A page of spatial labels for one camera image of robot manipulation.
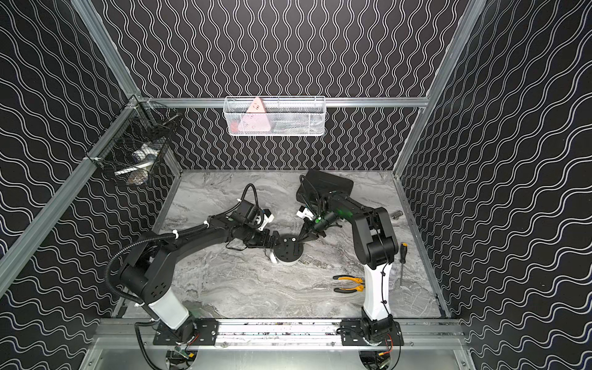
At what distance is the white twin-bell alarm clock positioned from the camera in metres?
0.87

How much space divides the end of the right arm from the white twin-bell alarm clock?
7cm

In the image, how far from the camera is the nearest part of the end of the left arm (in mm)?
794

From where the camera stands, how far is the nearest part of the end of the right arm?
83 centimetres

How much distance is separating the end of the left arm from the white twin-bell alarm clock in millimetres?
48
